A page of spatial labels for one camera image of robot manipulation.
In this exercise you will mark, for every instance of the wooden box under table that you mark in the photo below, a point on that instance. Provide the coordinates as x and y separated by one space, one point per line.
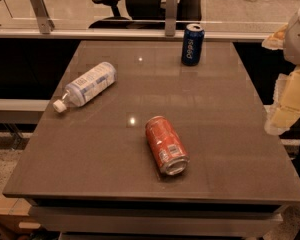
15 218

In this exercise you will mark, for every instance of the left metal glass bracket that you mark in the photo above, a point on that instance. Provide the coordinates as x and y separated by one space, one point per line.
45 23

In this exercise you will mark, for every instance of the middle metal glass bracket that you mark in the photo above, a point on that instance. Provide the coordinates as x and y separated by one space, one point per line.
170 17

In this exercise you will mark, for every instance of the red soda can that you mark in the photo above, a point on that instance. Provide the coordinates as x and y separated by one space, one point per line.
167 149

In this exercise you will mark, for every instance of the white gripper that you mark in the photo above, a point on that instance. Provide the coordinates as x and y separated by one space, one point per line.
298 39

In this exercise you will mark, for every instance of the clear blue-label plastic bottle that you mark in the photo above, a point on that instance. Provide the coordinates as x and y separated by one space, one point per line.
84 88

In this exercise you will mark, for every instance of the blue Pepsi can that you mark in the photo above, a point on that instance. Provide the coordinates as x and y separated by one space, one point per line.
192 44

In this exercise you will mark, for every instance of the black office chair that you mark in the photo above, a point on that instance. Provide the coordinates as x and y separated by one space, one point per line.
148 14

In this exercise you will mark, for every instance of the glass barrier panel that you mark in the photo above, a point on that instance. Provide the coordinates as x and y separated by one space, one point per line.
217 15

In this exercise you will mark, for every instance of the metal glass bracket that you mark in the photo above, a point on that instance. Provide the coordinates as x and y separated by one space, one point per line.
45 23
170 17

